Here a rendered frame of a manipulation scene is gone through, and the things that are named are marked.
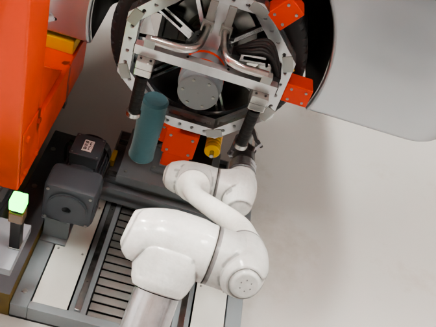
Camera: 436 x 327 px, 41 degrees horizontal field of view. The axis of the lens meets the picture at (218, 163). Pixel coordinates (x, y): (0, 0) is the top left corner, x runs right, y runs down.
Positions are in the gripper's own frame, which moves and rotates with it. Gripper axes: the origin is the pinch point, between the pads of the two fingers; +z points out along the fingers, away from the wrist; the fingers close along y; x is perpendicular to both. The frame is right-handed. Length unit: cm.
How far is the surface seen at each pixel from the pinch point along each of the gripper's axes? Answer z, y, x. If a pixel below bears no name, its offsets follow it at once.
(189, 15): 15.2, -2.6, 40.2
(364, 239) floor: 26, 9, -100
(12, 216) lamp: -63, -45, 40
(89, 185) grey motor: -27, -49, 17
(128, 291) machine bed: -40, -58, -24
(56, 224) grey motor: -27, -73, 6
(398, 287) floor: 2, 19, -110
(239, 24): 15.2, 11.2, 30.1
